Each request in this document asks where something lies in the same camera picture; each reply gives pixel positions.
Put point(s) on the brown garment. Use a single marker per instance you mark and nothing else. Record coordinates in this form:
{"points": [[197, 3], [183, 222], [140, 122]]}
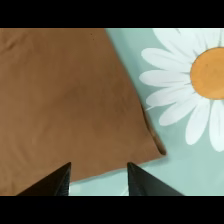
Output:
{"points": [[60, 100]]}

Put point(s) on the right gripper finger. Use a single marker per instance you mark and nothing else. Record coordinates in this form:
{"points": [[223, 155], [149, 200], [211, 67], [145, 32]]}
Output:
{"points": [[55, 183]]}

